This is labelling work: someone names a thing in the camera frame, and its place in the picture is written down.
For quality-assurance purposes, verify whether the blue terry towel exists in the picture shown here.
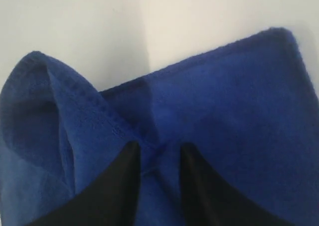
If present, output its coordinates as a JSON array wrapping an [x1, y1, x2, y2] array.
[[0, 28, 319, 226]]

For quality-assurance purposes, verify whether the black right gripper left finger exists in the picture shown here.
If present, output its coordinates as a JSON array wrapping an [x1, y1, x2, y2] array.
[[30, 141, 141, 226]]

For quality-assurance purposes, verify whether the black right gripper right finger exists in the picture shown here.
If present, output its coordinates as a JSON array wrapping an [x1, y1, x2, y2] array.
[[180, 143, 291, 226]]

